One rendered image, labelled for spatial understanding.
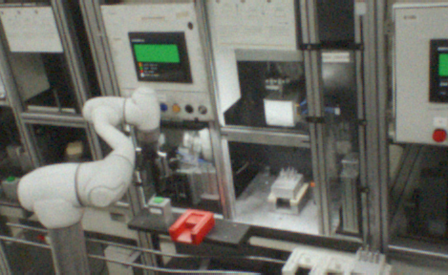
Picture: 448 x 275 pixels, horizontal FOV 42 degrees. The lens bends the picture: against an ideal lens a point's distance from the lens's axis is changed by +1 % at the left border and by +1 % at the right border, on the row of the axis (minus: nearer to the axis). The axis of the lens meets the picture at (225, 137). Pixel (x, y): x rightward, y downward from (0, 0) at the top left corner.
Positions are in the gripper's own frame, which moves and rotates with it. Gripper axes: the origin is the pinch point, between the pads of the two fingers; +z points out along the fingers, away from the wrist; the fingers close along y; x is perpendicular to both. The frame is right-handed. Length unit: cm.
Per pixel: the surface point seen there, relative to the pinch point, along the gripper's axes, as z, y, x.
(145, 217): 21.9, 8.8, -5.4
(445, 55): -65, -105, -2
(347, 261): 16, -81, -2
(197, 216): 15.0, -17.0, -5.3
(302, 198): 9, -56, -27
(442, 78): -58, -105, -2
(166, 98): -34.7, -3.9, -9.0
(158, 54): -54, -3, -6
